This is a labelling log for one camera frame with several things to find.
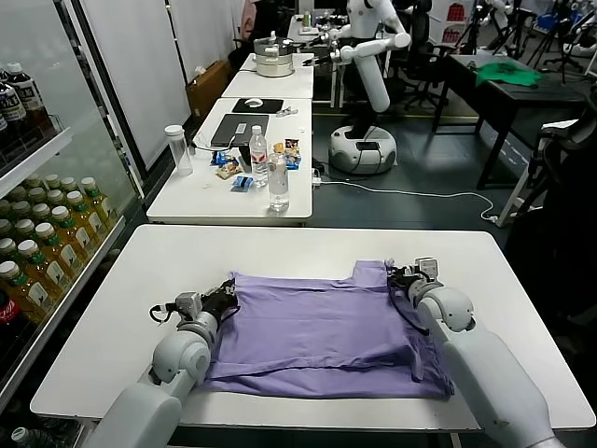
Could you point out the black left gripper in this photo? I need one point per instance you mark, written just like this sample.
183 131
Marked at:
219 303

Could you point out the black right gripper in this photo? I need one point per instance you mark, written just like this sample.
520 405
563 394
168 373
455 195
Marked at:
405 280

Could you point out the purple t-shirt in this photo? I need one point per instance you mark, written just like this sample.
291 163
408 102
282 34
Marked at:
317 326

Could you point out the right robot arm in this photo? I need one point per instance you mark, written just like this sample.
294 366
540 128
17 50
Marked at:
485 368

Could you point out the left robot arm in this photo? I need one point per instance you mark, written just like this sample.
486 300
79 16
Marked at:
182 354

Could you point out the long white side table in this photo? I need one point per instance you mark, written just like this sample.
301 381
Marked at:
185 204

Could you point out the blue snack packet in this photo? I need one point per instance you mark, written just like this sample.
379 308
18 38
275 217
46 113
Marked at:
240 183
219 158
293 161

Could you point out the tall clear plastic bottle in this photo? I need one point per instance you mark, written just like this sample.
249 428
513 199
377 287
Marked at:
277 186

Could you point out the white power strip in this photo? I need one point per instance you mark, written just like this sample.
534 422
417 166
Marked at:
316 178

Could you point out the water bottle red label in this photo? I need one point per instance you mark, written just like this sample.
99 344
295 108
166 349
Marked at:
258 158

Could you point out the small black stand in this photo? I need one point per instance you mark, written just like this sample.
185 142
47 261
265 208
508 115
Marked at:
243 155

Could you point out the white table with legs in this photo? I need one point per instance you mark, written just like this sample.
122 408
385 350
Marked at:
513 205

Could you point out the clear tumbler white lid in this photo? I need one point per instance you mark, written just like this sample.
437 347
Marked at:
177 154

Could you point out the small yellow snack packet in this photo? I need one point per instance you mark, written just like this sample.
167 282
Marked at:
278 147

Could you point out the yellow tea bottle white cap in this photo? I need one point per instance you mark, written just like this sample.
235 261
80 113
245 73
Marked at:
87 219
3 227
51 181
24 227
54 196
99 205
35 195
20 209
59 254
43 273
4 246
40 211
68 184
73 235
22 294

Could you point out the dark grey laptop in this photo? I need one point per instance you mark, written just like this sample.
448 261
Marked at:
232 122

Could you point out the grey cabinet shelf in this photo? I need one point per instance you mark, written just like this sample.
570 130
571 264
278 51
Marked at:
59 308

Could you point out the black mesh office chair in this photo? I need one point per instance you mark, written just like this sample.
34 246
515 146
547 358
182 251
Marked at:
559 196

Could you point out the grey clip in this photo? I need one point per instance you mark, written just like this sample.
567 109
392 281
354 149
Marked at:
286 111

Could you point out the white computer mouse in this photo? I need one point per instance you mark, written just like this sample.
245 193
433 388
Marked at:
252 103

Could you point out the black mouse pad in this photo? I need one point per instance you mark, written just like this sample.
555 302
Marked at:
269 105

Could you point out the white wheeled humanoid robot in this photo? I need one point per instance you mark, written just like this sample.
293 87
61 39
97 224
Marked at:
368 79

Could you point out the brown cardboard box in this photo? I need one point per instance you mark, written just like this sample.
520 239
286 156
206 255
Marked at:
206 92

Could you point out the short white side table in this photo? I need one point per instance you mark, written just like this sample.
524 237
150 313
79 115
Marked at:
265 88

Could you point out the cola bottle red label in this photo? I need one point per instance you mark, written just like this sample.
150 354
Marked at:
8 317

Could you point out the green cloth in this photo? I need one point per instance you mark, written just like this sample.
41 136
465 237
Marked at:
506 75

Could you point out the silver cooking pot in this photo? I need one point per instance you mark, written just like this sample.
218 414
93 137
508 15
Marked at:
273 60

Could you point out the black table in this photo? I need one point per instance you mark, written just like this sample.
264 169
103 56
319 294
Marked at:
550 95

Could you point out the white partition panel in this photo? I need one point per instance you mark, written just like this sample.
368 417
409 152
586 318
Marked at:
204 32
134 70

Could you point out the white cabinet shelf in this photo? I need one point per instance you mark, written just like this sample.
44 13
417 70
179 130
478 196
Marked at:
27 162

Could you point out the black high-back office chair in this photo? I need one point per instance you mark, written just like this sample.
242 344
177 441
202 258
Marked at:
421 23

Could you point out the bottle with green cap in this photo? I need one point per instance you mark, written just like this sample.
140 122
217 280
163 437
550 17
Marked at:
21 436

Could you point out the small green bottle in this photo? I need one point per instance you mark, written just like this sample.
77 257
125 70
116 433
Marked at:
307 20

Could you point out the person in pink top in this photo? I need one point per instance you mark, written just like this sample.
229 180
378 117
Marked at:
248 18

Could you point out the dark tea bottle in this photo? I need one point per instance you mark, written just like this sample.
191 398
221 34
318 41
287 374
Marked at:
8 108
29 99
3 74

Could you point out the blue plastic crate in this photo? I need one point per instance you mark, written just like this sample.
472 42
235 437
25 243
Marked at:
546 23

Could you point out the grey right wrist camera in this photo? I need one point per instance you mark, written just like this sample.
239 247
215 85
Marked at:
428 270

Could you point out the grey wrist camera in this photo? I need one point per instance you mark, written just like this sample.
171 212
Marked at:
428 270
188 305

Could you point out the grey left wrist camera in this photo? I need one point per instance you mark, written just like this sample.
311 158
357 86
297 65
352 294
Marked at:
188 305

